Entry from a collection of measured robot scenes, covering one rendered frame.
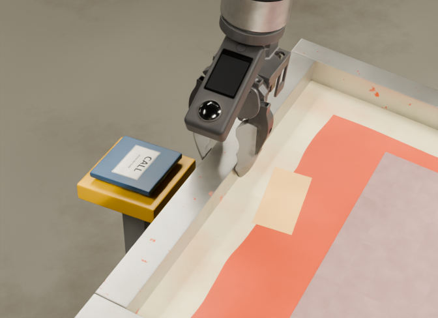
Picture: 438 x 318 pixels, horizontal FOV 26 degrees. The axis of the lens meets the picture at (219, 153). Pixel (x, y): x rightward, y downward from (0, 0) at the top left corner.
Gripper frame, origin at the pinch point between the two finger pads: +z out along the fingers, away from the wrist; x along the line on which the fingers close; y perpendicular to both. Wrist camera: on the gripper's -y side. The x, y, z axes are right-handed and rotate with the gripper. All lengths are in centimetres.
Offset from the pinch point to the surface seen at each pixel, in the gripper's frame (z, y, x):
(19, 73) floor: 132, 138, 129
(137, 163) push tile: 18.0, 11.8, 17.1
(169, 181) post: 19.0, 12.1, 11.7
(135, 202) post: 19.3, 6.0, 13.8
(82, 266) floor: 122, 68, 59
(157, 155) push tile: 17.7, 14.8, 15.4
